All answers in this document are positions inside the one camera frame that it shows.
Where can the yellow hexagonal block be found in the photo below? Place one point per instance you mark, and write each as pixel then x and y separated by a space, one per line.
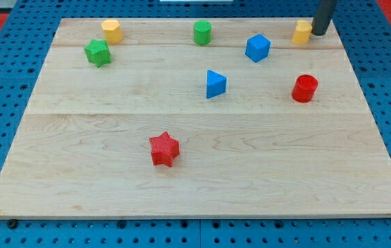
pixel 112 31

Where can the green cylinder block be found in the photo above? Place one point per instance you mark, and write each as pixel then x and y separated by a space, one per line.
pixel 202 32

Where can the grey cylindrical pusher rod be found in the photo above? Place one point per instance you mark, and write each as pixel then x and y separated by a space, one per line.
pixel 323 16

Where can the green star block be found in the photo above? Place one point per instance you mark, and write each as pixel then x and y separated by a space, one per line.
pixel 97 52

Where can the yellow rounded block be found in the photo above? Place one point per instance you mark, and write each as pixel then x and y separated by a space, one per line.
pixel 302 32

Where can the blue cube block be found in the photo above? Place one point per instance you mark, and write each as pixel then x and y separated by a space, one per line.
pixel 257 47

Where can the red star block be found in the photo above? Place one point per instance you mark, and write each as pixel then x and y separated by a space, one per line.
pixel 164 149

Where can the red cylinder block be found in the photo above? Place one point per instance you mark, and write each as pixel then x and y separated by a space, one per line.
pixel 304 88

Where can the blue triangular prism block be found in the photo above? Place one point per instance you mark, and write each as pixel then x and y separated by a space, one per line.
pixel 216 84

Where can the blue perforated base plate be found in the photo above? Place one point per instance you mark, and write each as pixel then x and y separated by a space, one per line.
pixel 24 42

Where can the light wooden board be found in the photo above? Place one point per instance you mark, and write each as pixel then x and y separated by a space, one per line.
pixel 82 148

